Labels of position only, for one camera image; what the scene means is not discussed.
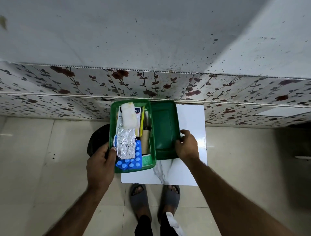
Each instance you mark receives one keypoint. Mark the person's right hand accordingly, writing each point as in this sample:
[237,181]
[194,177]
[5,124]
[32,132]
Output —
[188,148]

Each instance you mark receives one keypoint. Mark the person's left hand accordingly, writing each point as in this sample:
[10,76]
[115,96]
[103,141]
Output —
[100,170]

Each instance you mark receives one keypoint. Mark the person's right thumb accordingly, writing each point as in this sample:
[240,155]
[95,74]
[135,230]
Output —
[178,147]

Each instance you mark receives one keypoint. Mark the person's left thumb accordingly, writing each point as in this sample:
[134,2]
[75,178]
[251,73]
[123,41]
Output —
[112,153]

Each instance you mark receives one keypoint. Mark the green plastic box lid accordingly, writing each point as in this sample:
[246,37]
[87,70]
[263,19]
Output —
[165,131]

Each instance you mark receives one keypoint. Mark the green plastic storage box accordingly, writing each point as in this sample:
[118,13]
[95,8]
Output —
[153,155]

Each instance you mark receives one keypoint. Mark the person's left forearm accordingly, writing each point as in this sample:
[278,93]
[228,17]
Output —
[75,214]

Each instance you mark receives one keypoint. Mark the person's right forearm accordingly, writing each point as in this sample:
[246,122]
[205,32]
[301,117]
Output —
[233,199]

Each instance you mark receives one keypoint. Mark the silver foil blister pack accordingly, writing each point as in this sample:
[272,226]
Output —
[125,143]

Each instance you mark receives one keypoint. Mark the black round stool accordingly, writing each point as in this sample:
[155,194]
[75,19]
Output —
[97,141]

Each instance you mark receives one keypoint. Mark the blue pill blister pack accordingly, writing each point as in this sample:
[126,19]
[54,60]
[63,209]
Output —
[134,160]

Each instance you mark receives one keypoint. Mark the brown cardboard tape roll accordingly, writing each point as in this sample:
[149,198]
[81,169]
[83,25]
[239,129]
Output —
[145,143]

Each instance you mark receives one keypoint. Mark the green and white small packet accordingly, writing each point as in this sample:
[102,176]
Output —
[146,161]

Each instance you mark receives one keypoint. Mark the white gauze pad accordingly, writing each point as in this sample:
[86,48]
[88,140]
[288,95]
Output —
[128,115]

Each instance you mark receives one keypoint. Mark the person's right foot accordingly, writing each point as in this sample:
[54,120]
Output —
[173,189]

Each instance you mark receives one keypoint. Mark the person's foot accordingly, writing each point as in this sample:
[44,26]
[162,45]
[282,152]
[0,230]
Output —
[138,190]
[173,189]

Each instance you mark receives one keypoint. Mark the yellow flat packet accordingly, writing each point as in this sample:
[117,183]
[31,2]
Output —
[142,121]

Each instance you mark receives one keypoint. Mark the white bandage packet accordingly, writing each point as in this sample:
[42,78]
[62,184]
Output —
[137,116]

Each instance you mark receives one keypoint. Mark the person's left foot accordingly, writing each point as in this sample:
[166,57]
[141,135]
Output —
[138,190]

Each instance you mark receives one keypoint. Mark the grey right slipper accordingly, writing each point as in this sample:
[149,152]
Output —
[170,199]

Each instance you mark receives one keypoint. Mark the grey slipper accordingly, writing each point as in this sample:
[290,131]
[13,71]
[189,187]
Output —
[141,201]
[170,199]

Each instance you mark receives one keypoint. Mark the grey left slipper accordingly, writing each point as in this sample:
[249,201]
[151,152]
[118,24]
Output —
[141,201]

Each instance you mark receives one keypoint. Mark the white cloth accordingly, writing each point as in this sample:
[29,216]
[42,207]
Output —
[175,225]

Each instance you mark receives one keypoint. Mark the person's black trousers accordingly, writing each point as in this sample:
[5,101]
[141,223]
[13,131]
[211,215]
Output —
[143,226]

